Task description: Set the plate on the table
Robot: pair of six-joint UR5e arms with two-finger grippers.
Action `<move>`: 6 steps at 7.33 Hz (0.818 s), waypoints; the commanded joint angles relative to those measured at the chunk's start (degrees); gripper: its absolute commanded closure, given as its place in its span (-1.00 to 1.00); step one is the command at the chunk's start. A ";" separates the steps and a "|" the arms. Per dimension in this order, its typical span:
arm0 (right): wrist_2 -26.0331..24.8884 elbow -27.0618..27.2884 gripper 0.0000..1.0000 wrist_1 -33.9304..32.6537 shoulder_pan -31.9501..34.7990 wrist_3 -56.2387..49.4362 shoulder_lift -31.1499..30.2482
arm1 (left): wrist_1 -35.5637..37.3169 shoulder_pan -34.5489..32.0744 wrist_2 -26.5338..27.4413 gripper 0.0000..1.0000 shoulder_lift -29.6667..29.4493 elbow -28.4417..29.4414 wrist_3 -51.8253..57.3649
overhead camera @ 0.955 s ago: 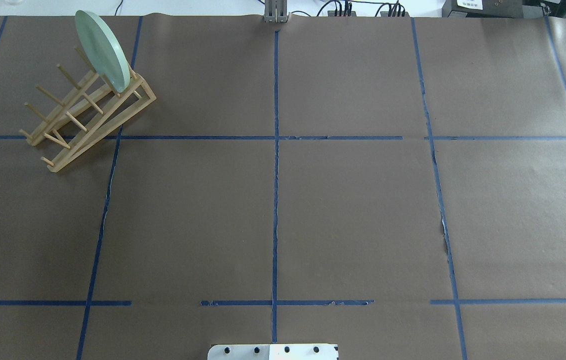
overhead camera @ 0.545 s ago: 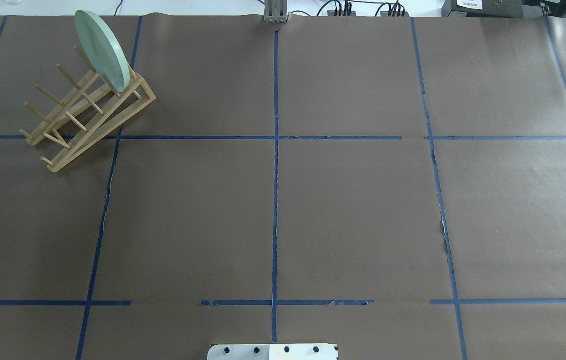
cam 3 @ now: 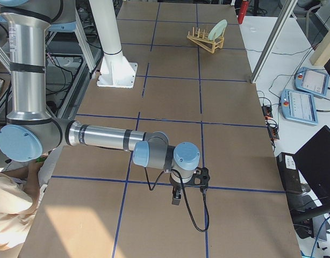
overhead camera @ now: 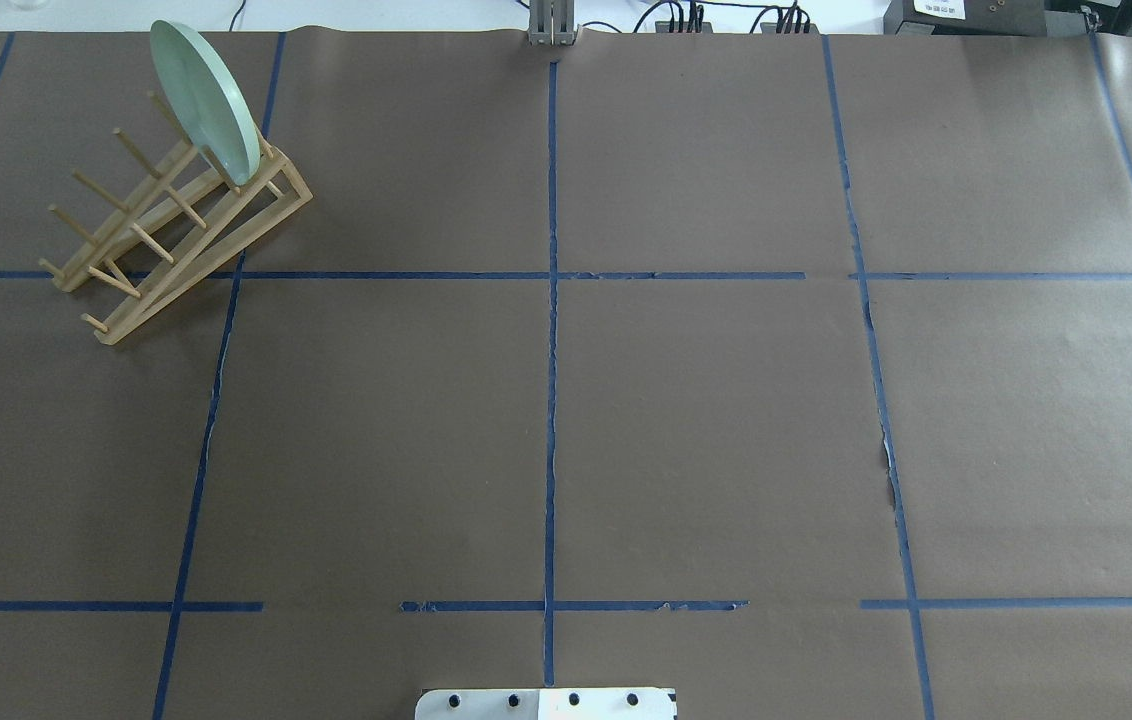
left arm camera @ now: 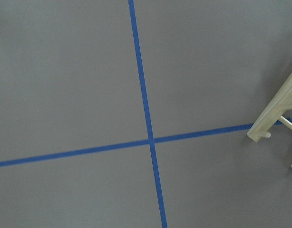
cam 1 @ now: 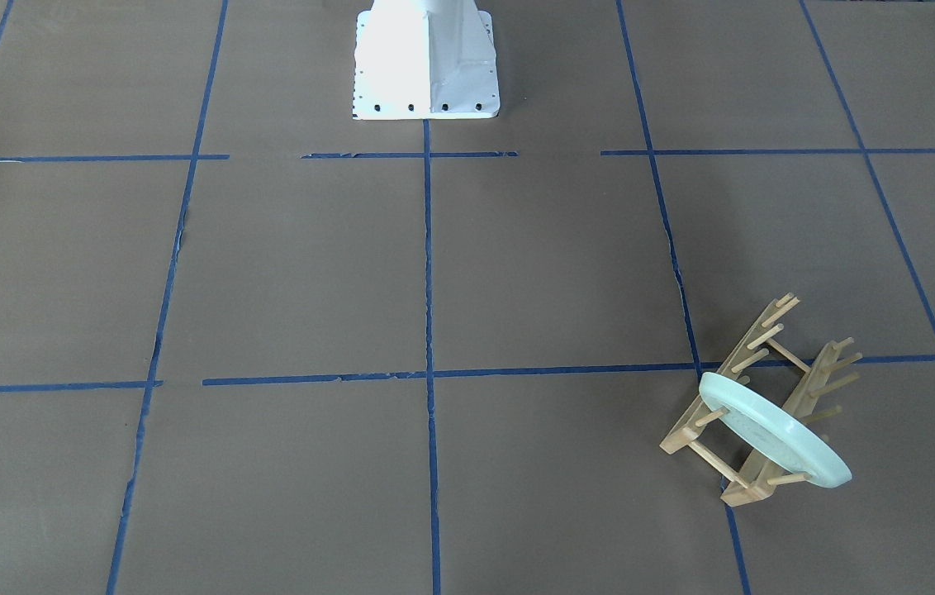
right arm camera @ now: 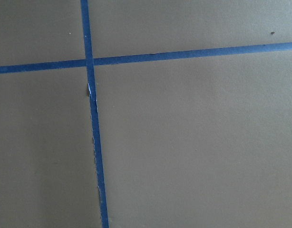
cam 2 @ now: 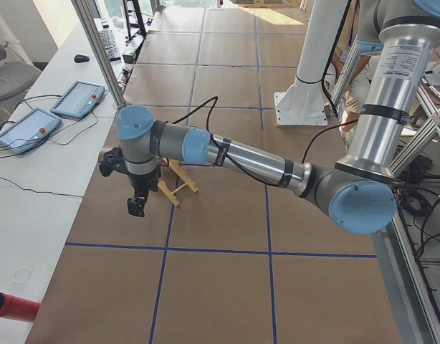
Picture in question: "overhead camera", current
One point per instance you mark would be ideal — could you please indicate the pale green round plate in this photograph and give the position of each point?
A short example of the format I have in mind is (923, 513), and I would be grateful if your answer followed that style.
(206, 98)

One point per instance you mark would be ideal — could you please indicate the black usb hub left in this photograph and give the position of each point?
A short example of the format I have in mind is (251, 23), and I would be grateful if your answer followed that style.
(685, 21)

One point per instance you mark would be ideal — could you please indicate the black usb hub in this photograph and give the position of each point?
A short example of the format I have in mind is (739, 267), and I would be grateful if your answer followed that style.
(685, 21)
(791, 20)

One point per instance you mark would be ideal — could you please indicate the black usb hub right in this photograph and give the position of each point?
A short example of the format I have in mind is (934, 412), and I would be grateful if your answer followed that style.
(791, 20)

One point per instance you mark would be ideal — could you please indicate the wooden dish rack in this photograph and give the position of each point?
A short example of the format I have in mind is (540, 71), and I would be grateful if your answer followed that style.
(185, 220)

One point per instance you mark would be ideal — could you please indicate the black computer box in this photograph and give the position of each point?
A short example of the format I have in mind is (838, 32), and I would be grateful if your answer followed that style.
(984, 18)

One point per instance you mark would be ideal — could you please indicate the grey aluminium frame post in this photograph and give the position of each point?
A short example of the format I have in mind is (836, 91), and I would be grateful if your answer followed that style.
(551, 22)

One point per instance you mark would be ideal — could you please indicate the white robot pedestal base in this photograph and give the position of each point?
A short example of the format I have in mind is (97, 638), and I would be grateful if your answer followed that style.
(549, 703)

